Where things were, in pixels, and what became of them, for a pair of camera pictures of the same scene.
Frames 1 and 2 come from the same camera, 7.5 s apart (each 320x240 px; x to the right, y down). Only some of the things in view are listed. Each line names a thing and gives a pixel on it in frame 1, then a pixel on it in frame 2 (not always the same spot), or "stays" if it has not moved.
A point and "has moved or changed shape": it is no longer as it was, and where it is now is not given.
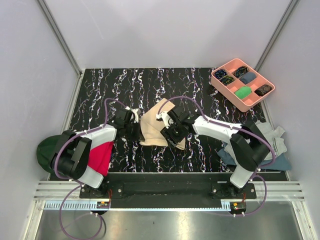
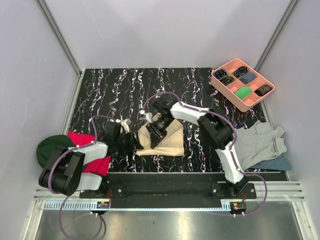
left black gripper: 138,136 → 133,142
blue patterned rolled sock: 220,73 stays
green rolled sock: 243,92 stays
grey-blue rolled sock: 247,77 stays
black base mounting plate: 169,185 stays
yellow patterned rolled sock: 227,79 stays
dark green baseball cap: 47,148 stays
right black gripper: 167,132 → 155,139
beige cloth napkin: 151,126 has moved or changed shape
